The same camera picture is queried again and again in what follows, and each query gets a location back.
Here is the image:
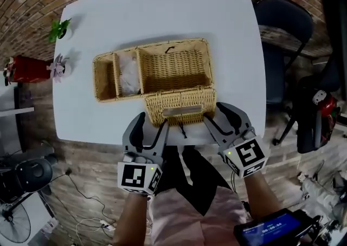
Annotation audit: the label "person's left forearm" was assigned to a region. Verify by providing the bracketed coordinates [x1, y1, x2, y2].
[112, 192, 149, 246]

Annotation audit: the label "purple succulent in white pot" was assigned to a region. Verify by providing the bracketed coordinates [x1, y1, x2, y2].
[46, 53, 73, 83]

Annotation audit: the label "grey equipment bundle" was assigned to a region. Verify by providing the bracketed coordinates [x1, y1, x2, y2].
[297, 170, 347, 226]

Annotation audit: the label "woven wicker box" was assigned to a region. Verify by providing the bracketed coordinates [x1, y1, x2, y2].
[92, 37, 217, 139]

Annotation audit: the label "green plant in white pot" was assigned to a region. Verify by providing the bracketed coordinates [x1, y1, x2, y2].
[48, 17, 73, 44]

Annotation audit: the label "black floor cable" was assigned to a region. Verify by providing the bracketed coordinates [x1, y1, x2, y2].
[50, 168, 116, 230]

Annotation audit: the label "white shelf board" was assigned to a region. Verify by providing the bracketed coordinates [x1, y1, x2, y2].
[0, 85, 35, 118]

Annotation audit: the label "clear plastic bag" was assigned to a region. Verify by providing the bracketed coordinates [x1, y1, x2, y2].
[118, 51, 142, 95]

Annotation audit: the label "person's right forearm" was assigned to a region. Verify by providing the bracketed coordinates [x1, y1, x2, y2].
[242, 170, 286, 223]

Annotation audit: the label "black folding chair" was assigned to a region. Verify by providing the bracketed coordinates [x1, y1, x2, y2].
[253, 0, 316, 146]

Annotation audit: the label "person's pink trousers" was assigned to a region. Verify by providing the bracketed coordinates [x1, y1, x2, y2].
[147, 185, 250, 246]

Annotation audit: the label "black standing fan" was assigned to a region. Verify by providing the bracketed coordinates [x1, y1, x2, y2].
[0, 203, 32, 244]

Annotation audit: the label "red box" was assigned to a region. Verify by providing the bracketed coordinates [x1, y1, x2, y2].
[3, 55, 53, 83]

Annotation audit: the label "black round device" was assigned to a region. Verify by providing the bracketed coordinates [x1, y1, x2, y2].
[0, 153, 59, 204]

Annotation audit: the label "white power strip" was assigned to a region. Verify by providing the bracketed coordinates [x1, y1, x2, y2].
[99, 219, 117, 231]

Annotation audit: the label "black and red backpack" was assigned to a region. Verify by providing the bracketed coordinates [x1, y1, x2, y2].
[296, 73, 342, 154]

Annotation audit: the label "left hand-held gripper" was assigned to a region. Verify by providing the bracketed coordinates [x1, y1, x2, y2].
[117, 112, 171, 197]

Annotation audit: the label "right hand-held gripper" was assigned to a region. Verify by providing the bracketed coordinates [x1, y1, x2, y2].
[204, 102, 271, 179]

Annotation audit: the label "black device with blue screen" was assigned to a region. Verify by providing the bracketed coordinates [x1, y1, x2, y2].
[233, 208, 321, 246]

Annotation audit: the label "person's black shirt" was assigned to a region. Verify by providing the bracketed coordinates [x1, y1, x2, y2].
[156, 144, 240, 216]

